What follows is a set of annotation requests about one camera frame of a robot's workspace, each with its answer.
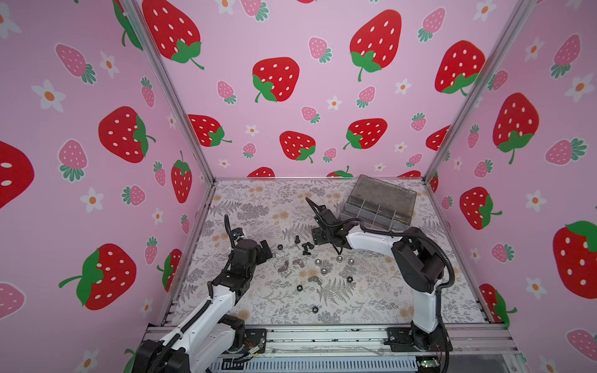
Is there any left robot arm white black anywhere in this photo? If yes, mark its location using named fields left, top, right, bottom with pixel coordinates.
left=131, top=239, right=272, bottom=372

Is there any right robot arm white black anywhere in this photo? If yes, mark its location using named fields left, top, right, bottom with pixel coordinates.
left=310, top=204, right=455, bottom=353

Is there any grey plastic compartment box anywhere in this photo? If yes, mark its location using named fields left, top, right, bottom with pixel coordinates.
left=340, top=175, right=417, bottom=232

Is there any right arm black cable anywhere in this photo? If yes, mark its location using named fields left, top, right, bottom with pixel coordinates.
left=305, top=196, right=456, bottom=290

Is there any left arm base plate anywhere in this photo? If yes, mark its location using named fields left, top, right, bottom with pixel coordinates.
left=224, top=327, right=267, bottom=354

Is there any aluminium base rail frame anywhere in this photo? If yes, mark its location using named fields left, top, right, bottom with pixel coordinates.
left=134, top=323, right=528, bottom=373

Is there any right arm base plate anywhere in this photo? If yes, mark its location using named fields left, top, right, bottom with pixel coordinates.
left=383, top=324, right=453, bottom=353

